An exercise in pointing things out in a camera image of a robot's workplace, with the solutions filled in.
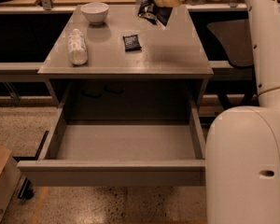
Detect brown cardboard box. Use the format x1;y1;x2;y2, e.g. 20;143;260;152
0;145;21;222

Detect black cabinet caster wheel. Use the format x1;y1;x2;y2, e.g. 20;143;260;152
18;178;34;200

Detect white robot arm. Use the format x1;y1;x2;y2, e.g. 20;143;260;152
201;0;280;224

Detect open grey top drawer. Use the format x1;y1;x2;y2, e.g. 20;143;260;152
18;105;205;187

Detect small dark snack packet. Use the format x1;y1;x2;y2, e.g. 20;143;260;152
123;35;142;51

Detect clear plastic water bottle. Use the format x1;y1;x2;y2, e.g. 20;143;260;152
68;29;88;65

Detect grey drawer cabinet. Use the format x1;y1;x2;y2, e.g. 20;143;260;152
37;5;215;123

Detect white ceramic bowl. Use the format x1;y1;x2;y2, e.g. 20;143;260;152
80;2;109;24

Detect blue chip bag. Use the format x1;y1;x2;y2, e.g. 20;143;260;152
138;0;173;26

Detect black office chair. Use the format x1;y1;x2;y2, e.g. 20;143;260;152
206;18;259;110

